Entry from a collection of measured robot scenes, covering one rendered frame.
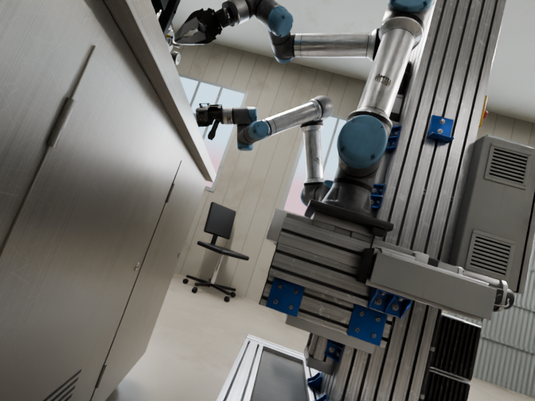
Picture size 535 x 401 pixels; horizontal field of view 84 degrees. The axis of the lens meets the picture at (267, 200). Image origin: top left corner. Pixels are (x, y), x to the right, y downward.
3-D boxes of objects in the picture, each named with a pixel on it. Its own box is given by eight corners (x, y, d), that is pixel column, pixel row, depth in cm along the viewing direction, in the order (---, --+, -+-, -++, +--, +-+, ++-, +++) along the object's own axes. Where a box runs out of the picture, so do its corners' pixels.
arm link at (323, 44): (416, 41, 100) (278, 43, 114) (425, 15, 90) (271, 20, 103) (413, 72, 98) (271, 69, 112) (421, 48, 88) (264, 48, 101)
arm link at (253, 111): (256, 122, 130) (255, 103, 130) (232, 123, 131) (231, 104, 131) (258, 127, 138) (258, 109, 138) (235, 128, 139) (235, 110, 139)
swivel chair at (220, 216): (240, 298, 350) (265, 219, 364) (224, 305, 290) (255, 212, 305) (194, 281, 363) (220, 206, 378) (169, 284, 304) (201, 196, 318)
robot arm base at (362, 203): (362, 226, 95) (370, 196, 96) (376, 220, 80) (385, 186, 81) (316, 212, 96) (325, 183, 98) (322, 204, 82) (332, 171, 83)
